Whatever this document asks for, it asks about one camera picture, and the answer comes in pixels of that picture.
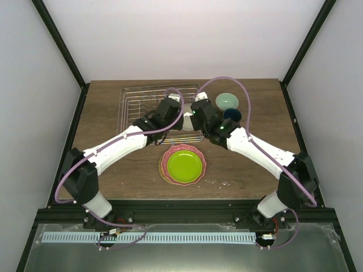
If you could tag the white and teal bowl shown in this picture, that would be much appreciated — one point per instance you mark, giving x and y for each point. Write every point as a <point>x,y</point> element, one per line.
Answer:
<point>187,113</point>

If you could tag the pale green bowl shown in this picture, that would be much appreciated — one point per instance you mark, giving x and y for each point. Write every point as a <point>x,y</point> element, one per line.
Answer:
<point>225,101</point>

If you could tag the chrome wire dish rack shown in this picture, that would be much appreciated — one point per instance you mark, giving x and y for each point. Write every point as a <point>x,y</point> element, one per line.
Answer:
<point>137,101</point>

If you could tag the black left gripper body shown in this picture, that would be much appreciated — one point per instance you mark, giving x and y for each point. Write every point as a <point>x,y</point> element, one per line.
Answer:
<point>177,126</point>

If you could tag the black aluminium frame post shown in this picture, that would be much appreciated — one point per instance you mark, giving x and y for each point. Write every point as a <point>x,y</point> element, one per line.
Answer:
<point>57,38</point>

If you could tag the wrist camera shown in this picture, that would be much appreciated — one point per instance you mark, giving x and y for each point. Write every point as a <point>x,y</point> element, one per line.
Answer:
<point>200,96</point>
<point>175,97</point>

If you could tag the dark blue mug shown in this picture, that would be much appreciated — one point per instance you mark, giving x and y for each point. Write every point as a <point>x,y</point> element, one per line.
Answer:
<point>234,114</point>

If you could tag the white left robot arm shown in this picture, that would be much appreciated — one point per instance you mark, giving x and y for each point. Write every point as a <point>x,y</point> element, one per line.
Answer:
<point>81,169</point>

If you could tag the light blue slotted strip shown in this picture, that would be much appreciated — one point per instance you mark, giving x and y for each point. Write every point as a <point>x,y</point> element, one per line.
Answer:
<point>152,237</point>

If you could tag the pink scalloped plate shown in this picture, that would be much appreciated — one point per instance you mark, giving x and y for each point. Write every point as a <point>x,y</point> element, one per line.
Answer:
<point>180,147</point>

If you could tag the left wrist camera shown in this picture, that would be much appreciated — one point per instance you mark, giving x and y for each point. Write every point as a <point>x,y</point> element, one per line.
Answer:
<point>175,97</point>

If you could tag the black right frame post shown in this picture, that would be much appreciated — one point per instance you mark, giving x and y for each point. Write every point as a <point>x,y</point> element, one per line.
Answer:
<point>317,24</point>

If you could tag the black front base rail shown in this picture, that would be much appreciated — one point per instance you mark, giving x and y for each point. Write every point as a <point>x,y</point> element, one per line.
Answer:
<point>237,212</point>

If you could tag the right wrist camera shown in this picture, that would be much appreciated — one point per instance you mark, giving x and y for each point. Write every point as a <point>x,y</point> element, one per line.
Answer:
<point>200,96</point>

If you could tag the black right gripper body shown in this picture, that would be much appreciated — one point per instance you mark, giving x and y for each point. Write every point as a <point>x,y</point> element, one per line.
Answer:
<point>195,127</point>

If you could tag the lime green plate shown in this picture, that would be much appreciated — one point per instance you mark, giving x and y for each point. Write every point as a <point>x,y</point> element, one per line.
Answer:
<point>184,166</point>

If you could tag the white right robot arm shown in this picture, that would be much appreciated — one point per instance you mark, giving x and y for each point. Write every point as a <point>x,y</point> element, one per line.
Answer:
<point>297,179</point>

